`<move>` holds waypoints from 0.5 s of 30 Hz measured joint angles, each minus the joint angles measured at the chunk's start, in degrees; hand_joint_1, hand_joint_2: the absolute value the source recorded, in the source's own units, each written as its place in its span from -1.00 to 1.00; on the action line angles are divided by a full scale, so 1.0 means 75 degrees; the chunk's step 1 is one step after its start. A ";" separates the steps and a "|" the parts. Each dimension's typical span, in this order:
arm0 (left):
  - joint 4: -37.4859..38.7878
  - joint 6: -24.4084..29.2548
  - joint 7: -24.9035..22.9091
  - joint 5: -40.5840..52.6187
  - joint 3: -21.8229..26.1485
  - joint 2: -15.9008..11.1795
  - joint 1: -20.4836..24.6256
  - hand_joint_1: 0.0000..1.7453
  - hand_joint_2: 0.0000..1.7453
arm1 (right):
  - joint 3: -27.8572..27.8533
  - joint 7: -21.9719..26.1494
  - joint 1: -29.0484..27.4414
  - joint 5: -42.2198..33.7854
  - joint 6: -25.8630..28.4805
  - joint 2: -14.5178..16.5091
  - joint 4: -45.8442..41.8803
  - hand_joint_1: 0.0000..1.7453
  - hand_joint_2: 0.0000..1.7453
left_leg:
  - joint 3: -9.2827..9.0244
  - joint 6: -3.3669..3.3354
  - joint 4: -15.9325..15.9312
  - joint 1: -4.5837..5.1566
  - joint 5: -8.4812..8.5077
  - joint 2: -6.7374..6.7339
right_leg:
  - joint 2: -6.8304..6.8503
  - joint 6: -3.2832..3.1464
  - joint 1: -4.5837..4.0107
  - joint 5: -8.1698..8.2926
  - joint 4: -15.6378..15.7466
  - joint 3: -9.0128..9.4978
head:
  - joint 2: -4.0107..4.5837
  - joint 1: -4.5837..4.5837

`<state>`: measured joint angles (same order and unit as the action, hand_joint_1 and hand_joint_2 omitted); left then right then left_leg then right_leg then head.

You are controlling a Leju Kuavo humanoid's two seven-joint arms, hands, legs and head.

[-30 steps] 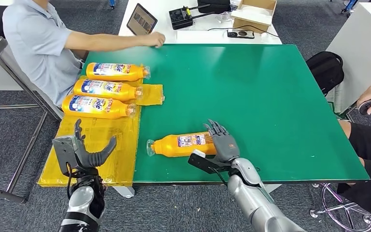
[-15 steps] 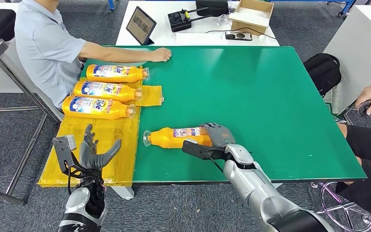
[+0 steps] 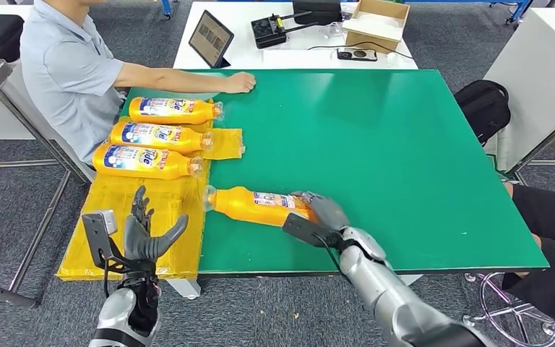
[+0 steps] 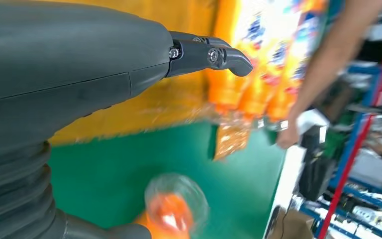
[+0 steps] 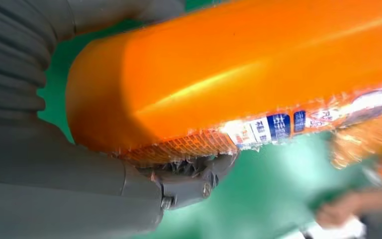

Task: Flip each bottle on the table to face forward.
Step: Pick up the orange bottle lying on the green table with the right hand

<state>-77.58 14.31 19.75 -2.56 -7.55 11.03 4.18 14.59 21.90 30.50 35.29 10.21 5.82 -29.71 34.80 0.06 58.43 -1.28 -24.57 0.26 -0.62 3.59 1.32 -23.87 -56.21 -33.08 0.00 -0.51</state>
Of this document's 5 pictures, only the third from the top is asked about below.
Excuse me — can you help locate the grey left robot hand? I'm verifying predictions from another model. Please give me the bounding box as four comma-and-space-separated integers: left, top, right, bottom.
123, 185, 190, 265

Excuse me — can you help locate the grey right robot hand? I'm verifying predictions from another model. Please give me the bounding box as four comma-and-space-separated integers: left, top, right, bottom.
291, 190, 352, 234

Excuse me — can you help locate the orange detergent bottle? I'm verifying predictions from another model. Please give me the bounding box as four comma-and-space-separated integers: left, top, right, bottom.
91, 142, 205, 181
202, 185, 319, 228
128, 96, 224, 126
109, 120, 214, 155

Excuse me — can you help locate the yellow taped cardboard mat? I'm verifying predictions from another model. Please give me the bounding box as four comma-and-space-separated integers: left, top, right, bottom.
56, 98, 246, 283

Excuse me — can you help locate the flat black device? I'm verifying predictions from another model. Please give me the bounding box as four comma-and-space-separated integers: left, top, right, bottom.
337, 46, 379, 62

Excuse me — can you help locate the chrome stool base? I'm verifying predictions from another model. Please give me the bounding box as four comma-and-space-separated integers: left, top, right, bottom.
462, 273, 555, 347

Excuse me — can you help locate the clear plastic wrap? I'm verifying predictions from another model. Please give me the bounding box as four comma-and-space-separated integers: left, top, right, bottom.
320, 21, 346, 39

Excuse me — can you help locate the black backpack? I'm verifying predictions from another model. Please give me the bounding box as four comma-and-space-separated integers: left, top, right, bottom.
453, 79, 512, 147

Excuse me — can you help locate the open cardboard box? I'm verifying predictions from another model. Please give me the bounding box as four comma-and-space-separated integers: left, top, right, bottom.
342, 0, 411, 54

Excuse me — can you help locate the black controller with antennas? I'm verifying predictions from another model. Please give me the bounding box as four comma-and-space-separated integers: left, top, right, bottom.
250, 11, 314, 50

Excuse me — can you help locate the black case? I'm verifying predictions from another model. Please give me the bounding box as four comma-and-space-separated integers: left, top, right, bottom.
292, 0, 343, 26

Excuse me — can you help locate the black tablet on stand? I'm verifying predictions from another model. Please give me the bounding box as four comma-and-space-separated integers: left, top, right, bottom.
188, 9, 236, 69

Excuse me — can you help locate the white side table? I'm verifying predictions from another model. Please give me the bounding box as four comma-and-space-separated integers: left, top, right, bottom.
483, 7, 555, 174

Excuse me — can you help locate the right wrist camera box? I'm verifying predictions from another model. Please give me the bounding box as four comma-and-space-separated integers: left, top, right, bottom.
281, 213, 343, 250

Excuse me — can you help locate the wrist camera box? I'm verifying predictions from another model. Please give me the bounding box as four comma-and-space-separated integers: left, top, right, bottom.
81, 210, 130, 274
281, 213, 343, 250

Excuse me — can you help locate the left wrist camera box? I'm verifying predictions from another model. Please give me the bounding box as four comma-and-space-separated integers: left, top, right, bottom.
81, 210, 130, 274

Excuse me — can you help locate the thin black cable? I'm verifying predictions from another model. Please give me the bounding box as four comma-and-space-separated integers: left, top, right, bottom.
306, 40, 415, 61

